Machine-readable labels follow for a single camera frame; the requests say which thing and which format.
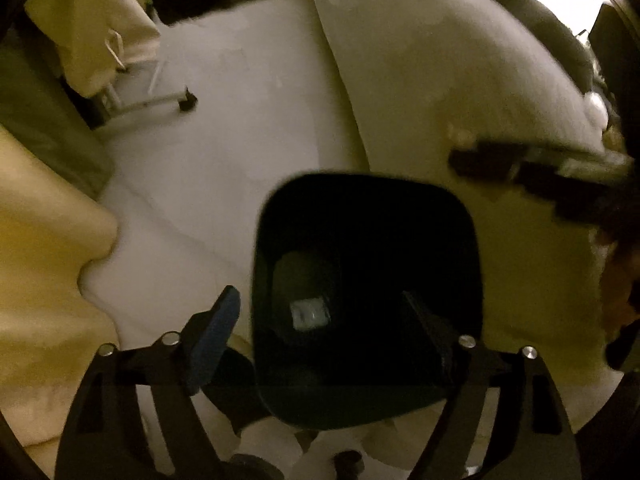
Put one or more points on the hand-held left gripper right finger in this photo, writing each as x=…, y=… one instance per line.
x=441, y=356

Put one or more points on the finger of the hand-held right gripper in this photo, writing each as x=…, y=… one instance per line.
x=490, y=160

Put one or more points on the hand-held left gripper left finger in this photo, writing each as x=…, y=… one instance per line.
x=212, y=345

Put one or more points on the black plastic bin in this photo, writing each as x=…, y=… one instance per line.
x=370, y=230

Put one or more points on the person's right hand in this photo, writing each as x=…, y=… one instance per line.
x=620, y=280

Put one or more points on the bed with grey sheet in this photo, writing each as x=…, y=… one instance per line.
x=425, y=85

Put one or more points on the small shiny wrapper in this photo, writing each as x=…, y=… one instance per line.
x=310, y=315

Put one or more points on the dark grey fleece blanket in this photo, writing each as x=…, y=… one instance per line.
x=545, y=30

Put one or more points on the yellow cloth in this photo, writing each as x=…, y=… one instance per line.
x=45, y=270

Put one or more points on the white metal clothes rack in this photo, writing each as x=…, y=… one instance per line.
x=145, y=102

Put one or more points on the beige hanging coat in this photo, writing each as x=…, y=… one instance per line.
x=85, y=15

